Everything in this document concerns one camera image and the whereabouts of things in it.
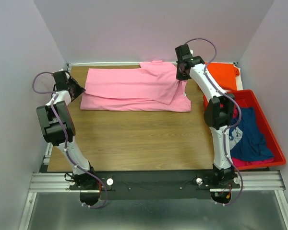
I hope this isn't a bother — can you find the light pink t shirt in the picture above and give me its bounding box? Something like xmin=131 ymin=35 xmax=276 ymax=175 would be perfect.
xmin=80 ymin=61 xmax=191 ymax=113

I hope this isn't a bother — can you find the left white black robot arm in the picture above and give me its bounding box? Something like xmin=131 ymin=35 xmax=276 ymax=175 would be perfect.
xmin=32 ymin=69 xmax=98 ymax=189

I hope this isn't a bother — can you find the navy blue t shirt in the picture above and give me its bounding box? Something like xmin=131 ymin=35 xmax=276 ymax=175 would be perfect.
xmin=227 ymin=106 xmax=275 ymax=161

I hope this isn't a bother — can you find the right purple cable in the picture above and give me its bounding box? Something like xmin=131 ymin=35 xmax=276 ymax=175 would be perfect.
xmin=184 ymin=38 xmax=244 ymax=207

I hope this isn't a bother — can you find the folded orange t shirt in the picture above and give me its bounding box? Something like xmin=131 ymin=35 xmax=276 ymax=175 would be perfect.
xmin=207 ymin=63 xmax=240 ymax=91

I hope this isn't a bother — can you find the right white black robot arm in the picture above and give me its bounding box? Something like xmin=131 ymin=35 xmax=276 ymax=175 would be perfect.
xmin=175 ymin=44 xmax=235 ymax=189

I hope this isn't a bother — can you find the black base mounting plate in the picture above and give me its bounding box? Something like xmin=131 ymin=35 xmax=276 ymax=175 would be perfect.
xmin=69 ymin=169 xmax=243 ymax=208

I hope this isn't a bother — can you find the magenta t shirt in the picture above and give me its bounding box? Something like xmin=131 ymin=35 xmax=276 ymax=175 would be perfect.
xmin=230 ymin=107 xmax=274 ymax=168

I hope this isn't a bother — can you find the red plastic bin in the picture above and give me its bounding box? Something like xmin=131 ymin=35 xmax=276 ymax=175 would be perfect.
xmin=203 ymin=89 xmax=287 ymax=171

